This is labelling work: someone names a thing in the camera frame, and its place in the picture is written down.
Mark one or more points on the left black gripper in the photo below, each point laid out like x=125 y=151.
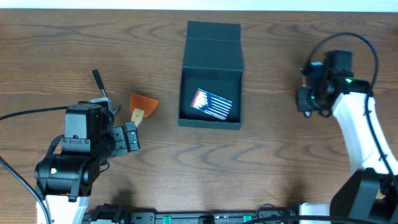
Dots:
x=125 y=140

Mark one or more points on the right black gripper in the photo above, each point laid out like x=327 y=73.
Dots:
x=302 y=104

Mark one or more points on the orange scraper wooden handle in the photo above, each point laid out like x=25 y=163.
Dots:
x=141 y=107

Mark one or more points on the hammer with black grip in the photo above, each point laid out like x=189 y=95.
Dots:
x=104 y=99

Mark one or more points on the blue precision screwdriver set case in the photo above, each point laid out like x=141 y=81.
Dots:
x=211 y=104

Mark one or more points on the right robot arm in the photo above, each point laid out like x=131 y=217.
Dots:
x=370 y=194

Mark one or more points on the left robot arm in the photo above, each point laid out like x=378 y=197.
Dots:
x=66 y=174

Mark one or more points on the dark green open box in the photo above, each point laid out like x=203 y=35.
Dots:
x=212 y=61

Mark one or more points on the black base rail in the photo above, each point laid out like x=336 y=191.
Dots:
x=267 y=213

